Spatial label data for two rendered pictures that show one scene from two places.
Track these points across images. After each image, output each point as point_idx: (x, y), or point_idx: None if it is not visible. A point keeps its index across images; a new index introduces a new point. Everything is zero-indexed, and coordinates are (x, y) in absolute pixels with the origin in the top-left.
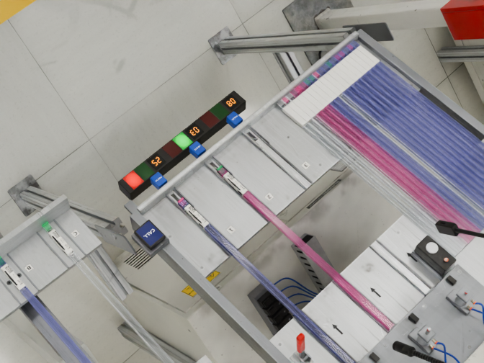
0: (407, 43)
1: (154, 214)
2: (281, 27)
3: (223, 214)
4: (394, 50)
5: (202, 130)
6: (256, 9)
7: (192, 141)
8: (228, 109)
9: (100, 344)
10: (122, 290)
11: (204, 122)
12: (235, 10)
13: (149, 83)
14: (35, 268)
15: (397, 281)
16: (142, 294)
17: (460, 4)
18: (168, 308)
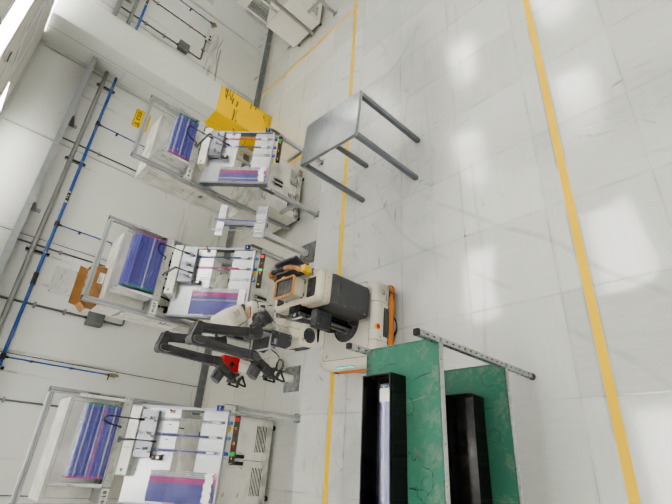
0: (274, 407)
1: (252, 253)
2: (298, 362)
3: (240, 262)
4: (275, 401)
5: (258, 274)
6: (305, 356)
7: (258, 271)
8: (257, 282)
9: (284, 276)
10: (272, 268)
11: (259, 276)
12: (308, 349)
13: None
14: (258, 225)
15: (201, 275)
16: (267, 270)
17: (233, 358)
18: (255, 265)
